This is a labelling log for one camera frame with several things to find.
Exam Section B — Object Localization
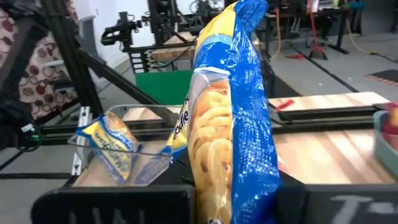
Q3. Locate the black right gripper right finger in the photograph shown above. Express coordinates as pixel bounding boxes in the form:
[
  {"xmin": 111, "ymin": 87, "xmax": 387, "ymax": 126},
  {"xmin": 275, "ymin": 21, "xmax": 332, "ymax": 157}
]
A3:
[{"xmin": 275, "ymin": 170, "xmax": 398, "ymax": 224}]

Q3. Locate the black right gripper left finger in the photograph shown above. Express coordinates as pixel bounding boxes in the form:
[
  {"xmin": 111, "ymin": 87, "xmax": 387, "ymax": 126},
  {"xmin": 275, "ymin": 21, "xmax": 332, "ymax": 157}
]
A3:
[{"xmin": 30, "ymin": 149, "xmax": 197, "ymax": 224}]

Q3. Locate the blue Maruchan ramen packet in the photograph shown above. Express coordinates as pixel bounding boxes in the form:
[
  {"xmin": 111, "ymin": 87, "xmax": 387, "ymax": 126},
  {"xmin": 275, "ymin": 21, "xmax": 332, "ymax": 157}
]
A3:
[
  {"xmin": 75, "ymin": 111, "xmax": 141, "ymax": 185},
  {"xmin": 161, "ymin": 0, "xmax": 283, "ymax": 224},
  {"xmin": 133, "ymin": 152, "xmax": 171, "ymax": 187}
]

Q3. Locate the red Maruchan ramen packet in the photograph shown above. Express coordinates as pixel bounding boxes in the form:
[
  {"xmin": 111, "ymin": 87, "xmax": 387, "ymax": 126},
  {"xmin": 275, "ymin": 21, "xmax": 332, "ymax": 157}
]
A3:
[{"xmin": 382, "ymin": 101, "xmax": 398, "ymax": 135}]

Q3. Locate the green plastic bin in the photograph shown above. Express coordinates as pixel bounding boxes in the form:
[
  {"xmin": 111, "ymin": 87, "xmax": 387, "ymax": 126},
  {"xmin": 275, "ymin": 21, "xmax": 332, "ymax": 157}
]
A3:
[{"xmin": 373, "ymin": 109, "xmax": 398, "ymax": 179}]

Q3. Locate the clear plastic bin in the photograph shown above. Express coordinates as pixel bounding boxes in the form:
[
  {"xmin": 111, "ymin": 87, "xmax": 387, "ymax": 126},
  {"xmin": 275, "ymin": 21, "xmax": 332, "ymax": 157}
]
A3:
[{"xmin": 67, "ymin": 103, "xmax": 188, "ymax": 188}]

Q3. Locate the small red object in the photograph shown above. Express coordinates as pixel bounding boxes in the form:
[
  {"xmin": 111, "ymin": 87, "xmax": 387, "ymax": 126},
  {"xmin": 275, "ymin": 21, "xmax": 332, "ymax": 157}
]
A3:
[{"xmin": 274, "ymin": 98, "xmax": 295, "ymax": 112}]

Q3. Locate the green panel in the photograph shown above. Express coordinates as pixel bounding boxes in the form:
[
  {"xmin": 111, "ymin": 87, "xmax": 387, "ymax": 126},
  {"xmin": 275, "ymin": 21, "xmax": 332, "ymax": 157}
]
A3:
[{"xmin": 134, "ymin": 69, "xmax": 196, "ymax": 106}]

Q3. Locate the black floor mat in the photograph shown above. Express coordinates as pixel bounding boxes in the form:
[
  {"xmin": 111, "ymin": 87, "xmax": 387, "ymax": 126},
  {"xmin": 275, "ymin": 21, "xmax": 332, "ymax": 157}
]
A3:
[{"xmin": 366, "ymin": 69, "xmax": 398, "ymax": 88}]

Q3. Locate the circle patterned cloth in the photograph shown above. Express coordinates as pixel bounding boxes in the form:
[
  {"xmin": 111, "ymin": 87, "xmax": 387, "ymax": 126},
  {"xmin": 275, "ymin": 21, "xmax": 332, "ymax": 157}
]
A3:
[{"xmin": 0, "ymin": 7, "xmax": 82, "ymax": 121}]

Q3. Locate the red floor stand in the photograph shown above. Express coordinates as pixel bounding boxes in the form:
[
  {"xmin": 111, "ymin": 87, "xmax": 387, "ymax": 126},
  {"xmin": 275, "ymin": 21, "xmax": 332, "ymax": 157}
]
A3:
[{"xmin": 284, "ymin": 0, "xmax": 330, "ymax": 60}]

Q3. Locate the black desk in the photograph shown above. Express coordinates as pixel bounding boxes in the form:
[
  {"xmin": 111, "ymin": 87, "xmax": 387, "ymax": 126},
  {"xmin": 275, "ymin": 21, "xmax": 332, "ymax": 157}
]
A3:
[{"xmin": 264, "ymin": 4, "xmax": 352, "ymax": 55}]

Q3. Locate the black table frame rail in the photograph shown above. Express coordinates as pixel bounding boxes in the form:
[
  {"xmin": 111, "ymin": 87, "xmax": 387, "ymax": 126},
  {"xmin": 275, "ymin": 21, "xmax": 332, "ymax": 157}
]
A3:
[{"xmin": 40, "ymin": 105, "xmax": 379, "ymax": 146}]

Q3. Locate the silver aluminium bracket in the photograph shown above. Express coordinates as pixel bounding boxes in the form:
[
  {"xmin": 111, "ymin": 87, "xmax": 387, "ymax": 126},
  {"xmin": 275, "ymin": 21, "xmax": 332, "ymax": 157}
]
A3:
[{"xmin": 71, "ymin": 105, "xmax": 91, "ymax": 177}]

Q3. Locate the black diagonal frame brace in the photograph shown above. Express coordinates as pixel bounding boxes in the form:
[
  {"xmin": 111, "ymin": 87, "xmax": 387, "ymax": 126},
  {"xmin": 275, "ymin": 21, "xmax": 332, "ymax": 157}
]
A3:
[{"xmin": 77, "ymin": 49, "xmax": 180, "ymax": 127}]

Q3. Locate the black aluminium frame post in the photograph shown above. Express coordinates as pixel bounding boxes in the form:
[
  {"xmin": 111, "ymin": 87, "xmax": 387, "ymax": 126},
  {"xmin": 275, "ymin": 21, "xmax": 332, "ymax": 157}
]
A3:
[{"xmin": 42, "ymin": 0, "xmax": 105, "ymax": 118}]

